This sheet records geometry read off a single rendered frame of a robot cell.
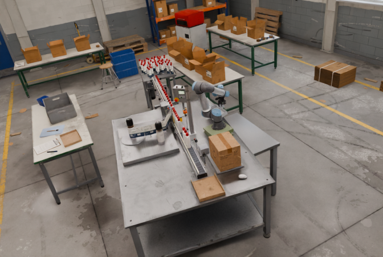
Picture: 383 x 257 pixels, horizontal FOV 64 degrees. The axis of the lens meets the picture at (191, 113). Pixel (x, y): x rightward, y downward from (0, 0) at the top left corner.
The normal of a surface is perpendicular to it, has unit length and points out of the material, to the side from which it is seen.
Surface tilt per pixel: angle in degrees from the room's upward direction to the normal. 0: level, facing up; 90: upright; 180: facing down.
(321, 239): 0
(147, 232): 1
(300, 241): 0
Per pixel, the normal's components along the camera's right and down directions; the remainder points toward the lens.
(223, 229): -0.12, -0.87
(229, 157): 0.30, 0.43
